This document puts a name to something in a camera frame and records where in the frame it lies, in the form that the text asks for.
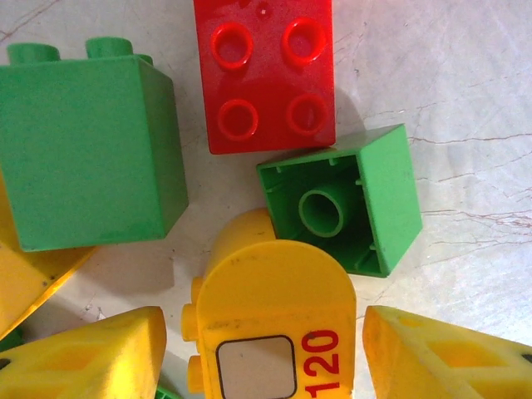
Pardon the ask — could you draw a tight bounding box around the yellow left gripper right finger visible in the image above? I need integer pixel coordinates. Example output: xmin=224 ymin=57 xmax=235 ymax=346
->
xmin=362 ymin=305 xmax=532 ymax=399

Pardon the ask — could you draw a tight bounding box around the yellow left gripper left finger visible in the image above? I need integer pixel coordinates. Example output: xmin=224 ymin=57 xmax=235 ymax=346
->
xmin=0 ymin=306 xmax=168 ymax=399

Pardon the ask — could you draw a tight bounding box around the green hollow square brick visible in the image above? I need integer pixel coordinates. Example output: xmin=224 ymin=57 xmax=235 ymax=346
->
xmin=256 ymin=123 xmax=424 ymax=278

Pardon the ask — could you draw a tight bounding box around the yellow brick with 120 print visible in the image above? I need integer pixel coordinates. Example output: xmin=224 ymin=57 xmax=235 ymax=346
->
xmin=181 ymin=207 xmax=358 ymax=399

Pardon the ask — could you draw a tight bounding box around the green tall square brick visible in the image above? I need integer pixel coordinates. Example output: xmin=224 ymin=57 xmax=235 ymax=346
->
xmin=0 ymin=36 xmax=190 ymax=253

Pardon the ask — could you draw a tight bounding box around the red two-by-two brick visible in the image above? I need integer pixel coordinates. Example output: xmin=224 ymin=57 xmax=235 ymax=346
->
xmin=193 ymin=0 xmax=337 ymax=155

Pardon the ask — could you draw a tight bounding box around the yellow plain brick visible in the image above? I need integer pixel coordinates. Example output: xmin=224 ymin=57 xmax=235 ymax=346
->
xmin=0 ymin=174 xmax=99 ymax=340

